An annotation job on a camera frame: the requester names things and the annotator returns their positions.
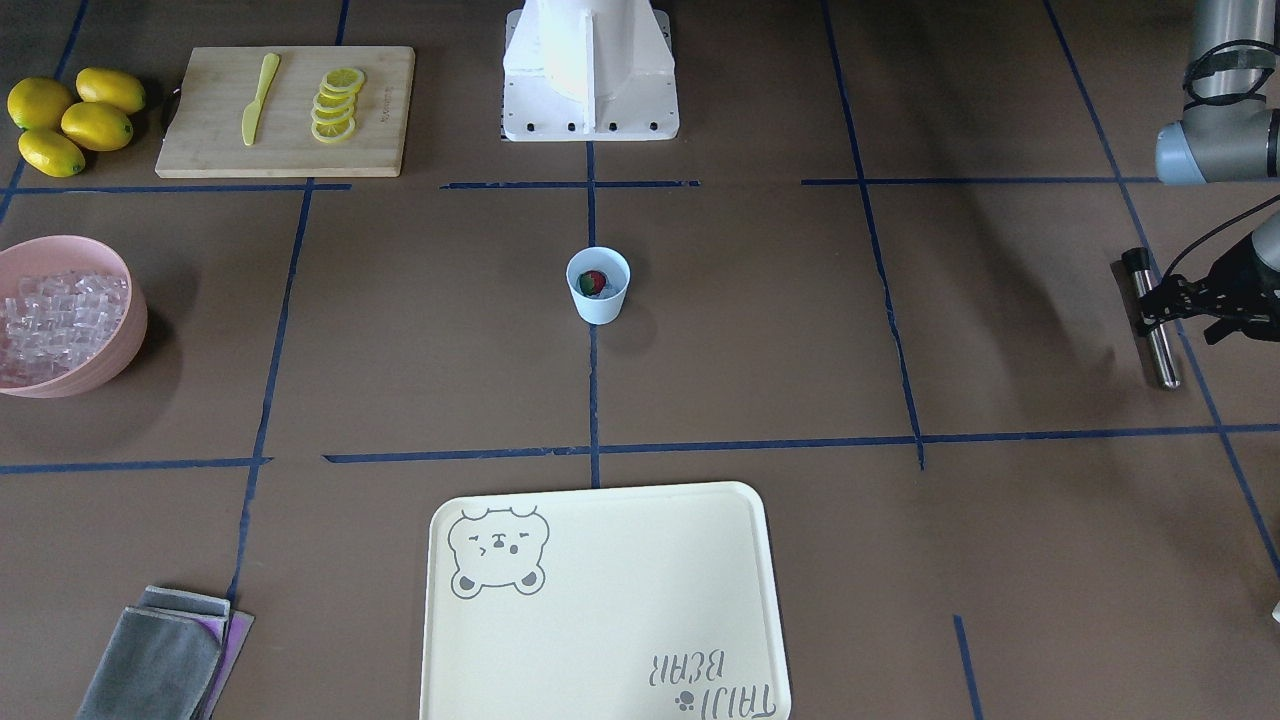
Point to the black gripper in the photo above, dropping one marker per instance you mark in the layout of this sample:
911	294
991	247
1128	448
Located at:
1243	277

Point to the steel muddler black tip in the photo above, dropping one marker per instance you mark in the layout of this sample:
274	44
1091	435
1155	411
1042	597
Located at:
1137	265

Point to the red strawberry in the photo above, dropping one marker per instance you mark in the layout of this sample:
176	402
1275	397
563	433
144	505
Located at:
592	284

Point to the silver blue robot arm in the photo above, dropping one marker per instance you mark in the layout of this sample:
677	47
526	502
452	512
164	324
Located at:
1227	132

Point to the light blue cup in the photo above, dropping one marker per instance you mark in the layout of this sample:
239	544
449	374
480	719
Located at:
605	309

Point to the pink bowl of ice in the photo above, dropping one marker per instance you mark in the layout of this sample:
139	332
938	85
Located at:
73	317

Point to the cream bear tray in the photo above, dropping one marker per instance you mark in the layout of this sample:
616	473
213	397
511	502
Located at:
654	602

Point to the lemon slices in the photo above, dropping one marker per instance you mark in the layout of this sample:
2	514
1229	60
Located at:
333	113

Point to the yellow plastic knife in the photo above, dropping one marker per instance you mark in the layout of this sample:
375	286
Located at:
251	113

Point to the bamboo cutting board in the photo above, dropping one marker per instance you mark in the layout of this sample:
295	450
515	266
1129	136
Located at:
204	139

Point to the purple cloth underneath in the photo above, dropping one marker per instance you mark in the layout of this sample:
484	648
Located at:
238	627

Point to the grey folded cloth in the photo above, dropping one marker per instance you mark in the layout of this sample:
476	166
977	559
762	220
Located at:
162	659

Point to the yellow lemon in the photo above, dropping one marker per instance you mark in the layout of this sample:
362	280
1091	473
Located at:
38	103
51	153
113	87
97	126

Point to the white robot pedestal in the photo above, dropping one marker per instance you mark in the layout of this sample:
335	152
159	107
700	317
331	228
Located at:
588	71

